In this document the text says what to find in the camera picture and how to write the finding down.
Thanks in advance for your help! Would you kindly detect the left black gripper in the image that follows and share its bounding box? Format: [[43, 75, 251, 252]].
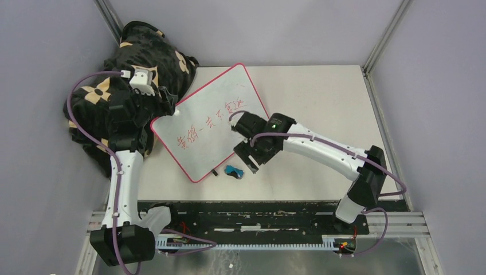
[[128, 84, 178, 127]]

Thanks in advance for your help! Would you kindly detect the blue whiteboard eraser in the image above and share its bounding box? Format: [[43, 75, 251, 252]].
[[224, 165, 244, 179]]

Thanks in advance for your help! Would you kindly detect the red framed whiteboard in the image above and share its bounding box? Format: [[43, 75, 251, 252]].
[[151, 63, 269, 183]]

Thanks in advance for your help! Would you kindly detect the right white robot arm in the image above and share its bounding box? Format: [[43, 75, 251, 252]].
[[229, 111, 387, 234]]

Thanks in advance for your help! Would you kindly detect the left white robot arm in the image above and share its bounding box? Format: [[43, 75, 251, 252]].
[[90, 87, 181, 266]]

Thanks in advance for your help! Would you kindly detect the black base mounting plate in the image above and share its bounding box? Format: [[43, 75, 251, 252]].
[[138, 201, 370, 245]]

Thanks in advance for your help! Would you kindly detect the black floral plush blanket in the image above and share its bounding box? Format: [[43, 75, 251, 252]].
[[63, 21, 199, 178]]

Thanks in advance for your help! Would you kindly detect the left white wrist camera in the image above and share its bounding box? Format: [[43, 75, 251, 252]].
[[129, 69, 155, 96]]

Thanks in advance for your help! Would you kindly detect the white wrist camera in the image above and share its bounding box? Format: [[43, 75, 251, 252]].
[[129, 69, 155, 96], [229, 117, 238, 132]]

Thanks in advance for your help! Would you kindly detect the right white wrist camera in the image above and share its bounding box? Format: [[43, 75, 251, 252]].
[[229, 117, 238, 132]]

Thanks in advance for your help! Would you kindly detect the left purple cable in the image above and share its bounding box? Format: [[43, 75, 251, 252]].
[[66, 70, 218, 275]]

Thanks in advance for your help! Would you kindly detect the purple cable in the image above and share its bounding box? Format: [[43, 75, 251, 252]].
[[228, 111, 407, 257], [66, 70, 218, 275]]

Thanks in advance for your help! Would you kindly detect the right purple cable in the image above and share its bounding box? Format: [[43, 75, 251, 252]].
[[228, 111, 407, 257]]

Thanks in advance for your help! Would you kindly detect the aluminium frame rail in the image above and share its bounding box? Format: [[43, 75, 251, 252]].
[[86, 211, 430, 239]]

